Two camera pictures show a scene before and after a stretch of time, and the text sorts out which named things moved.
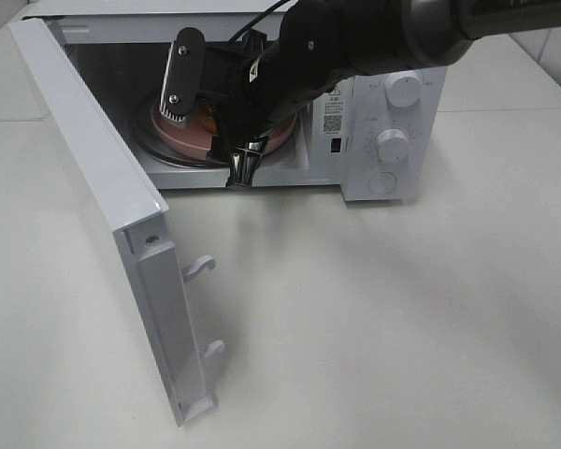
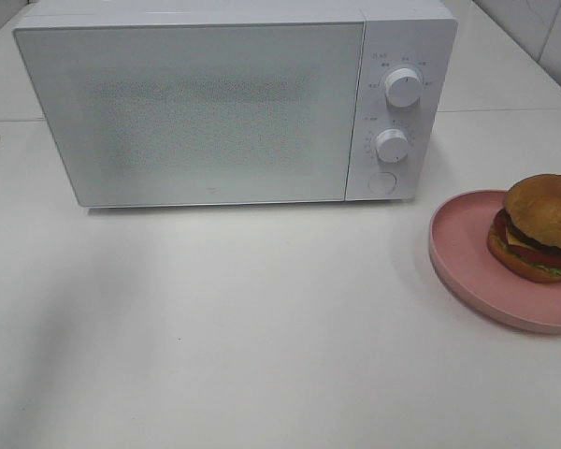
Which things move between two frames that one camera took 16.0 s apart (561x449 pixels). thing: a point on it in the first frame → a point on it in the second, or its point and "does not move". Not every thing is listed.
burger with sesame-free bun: [207, 119] → [536, 237]
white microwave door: [155, 271] → [203, 113]
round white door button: [382, 182] does not move
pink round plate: [192, 138] → [460, 228]
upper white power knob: [403, 89] does not move
